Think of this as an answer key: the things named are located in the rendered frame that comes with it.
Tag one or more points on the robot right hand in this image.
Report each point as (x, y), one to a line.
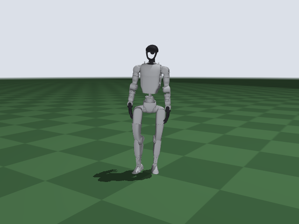
(130, 110)

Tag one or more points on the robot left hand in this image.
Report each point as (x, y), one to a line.
(167, 114)

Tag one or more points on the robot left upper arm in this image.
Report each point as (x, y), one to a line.
(166, 78)

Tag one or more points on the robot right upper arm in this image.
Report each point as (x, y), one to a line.
(135, 77)

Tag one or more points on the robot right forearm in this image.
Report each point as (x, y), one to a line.
(131, 96)

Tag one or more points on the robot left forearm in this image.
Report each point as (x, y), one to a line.
(167, 99)

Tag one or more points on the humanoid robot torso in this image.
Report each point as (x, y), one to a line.
(150, 81)

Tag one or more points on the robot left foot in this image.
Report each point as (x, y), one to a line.
(154, 169)

